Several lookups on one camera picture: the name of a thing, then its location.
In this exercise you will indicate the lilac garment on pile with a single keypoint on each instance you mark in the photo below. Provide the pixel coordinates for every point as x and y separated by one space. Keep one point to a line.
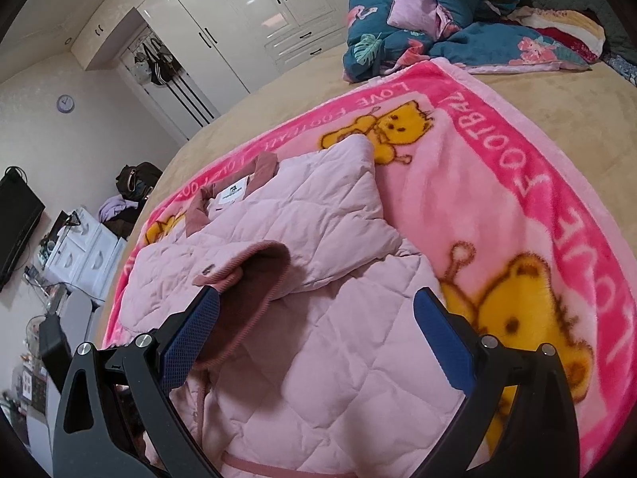
113 206

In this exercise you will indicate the dark clothes pile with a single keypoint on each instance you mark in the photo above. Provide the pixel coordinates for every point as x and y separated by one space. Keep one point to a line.
134 183

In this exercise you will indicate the yellow red folded blanket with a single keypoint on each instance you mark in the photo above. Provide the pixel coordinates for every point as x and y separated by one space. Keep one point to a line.
574 29

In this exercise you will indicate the round wall clock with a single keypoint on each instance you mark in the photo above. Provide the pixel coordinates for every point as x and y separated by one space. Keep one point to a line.
65 104

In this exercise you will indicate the pink cartoon fleece blanket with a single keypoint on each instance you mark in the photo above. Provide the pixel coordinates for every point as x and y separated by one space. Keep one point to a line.
505 219

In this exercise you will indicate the black television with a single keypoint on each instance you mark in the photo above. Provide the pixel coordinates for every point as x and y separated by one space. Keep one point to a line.
21 211

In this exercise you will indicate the pink quilted jacket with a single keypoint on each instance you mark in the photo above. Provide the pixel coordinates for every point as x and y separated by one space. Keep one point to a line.
316 366

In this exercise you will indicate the blue flamingo print duvet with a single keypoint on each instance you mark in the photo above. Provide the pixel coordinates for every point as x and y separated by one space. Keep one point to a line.
385 36

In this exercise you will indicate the white drawer chest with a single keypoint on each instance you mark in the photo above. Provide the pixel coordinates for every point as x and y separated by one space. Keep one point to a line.
85 256

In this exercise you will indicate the white wardrobe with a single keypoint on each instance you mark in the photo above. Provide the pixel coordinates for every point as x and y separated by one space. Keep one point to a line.
237 45

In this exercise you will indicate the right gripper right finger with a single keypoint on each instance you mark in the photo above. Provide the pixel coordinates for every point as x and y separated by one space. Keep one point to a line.
541 437

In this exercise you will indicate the hanging bags on door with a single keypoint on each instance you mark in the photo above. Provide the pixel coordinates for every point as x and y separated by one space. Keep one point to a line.
153 63

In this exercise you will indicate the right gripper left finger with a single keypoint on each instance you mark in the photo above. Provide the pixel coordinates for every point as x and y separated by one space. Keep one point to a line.
115 417

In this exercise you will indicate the white door with stripes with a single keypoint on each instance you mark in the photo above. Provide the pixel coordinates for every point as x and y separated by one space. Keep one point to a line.
163 86

